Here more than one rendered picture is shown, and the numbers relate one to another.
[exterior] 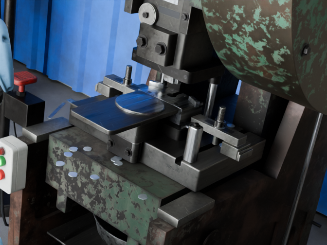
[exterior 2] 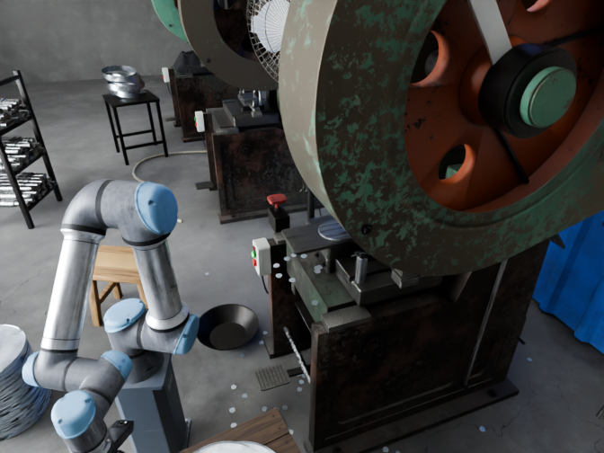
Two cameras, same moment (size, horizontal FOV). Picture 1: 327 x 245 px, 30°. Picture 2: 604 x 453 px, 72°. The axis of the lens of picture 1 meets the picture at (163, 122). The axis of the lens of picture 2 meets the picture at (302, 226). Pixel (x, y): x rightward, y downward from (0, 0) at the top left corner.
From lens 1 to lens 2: 0.61 m
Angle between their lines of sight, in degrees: 30
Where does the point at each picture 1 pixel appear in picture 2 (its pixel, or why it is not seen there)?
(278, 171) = (457, 297)
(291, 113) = not seen: hidden behind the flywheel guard
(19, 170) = (265, 262)
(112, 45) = not seen: hidden behind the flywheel
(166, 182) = (342, 293)
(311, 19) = (367, 205)
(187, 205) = (345, 316)
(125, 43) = not seen: hidden behind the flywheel
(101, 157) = (308, 264)
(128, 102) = (328, 227)
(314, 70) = (391, 244)
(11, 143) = (260, 244)
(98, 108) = (302, 230)
